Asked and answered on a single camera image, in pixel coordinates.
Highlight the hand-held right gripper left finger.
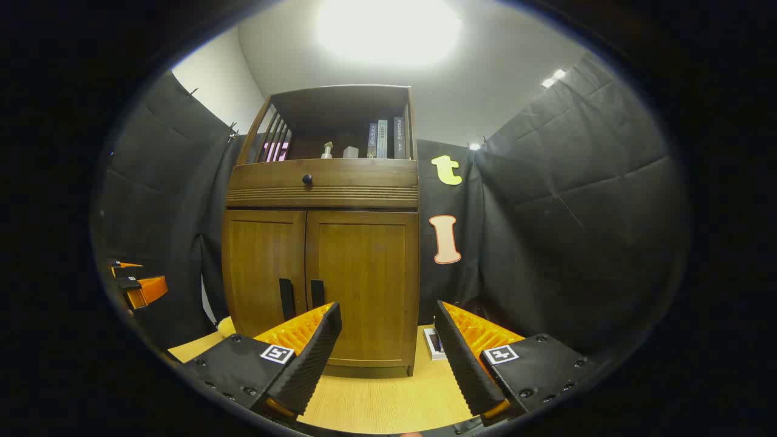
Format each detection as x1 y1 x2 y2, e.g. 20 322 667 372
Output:
176 302 342 421

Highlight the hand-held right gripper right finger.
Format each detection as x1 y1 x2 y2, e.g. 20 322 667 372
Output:
433 300 599 425

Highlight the wooden cabinet door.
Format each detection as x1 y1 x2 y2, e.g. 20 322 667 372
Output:
223 209 307 338
305 211 419 368

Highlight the wooden double-door shoe cabinet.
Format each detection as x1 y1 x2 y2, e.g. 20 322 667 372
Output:
223 85 419 378

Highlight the small white box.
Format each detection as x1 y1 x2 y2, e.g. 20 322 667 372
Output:
423 327 448 361

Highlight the black backdrop cloth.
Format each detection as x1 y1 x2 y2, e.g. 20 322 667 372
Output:
91 52 690 365

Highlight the large ceiling light panel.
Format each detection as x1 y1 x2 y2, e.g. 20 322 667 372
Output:
316 0 462 67

